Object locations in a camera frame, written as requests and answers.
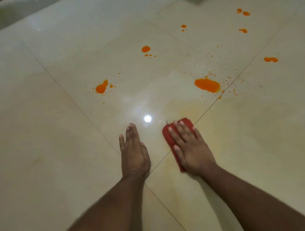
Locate person's left hand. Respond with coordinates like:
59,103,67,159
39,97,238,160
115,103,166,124
119,123,152,182

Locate person's left forearm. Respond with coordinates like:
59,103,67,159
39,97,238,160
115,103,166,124
67,177,145,231

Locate cream tiled floor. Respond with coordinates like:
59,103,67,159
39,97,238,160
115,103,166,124
0,0,305,231

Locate white baseboard ledge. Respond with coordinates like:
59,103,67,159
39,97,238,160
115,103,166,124
0,0,61,31

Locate orange liquid spill drops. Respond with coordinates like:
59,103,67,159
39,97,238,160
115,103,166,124
91,8,279,105

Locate person's right forearm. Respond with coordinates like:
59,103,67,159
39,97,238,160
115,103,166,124
202,164,305,231

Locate person's right hand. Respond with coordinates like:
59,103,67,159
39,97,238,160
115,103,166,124
167,121,218,178

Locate red cloth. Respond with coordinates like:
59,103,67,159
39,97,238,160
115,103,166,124
162,117,198,173

